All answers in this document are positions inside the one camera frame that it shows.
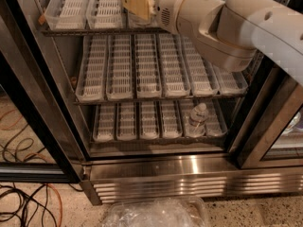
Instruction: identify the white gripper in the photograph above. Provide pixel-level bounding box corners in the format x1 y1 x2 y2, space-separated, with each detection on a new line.
121 0 224 36

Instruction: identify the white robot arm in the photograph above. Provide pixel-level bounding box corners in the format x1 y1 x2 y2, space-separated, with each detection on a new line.
121 0 303 84

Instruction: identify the stainless steel display fridge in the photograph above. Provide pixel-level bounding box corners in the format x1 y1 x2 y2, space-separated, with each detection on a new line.
9 0 303 206

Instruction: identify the open glass fridge door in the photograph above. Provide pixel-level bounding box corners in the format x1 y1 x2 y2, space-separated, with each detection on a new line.
0 0 86 183

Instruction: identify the right glass fridge door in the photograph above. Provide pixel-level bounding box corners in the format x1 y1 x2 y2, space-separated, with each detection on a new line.
238 76 303 168

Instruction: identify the clear plastic water bottle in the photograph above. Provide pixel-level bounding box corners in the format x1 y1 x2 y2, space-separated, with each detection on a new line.
188 103 209 137

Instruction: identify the clear plastic bin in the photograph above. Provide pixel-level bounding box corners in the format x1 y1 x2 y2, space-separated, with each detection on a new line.
101 197 211 227

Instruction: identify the orange floor cable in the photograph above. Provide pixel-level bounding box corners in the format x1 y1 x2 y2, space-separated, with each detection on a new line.
46 183 64 227

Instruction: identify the black floor cable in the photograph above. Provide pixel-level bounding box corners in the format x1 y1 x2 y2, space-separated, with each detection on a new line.
0 183 83 227

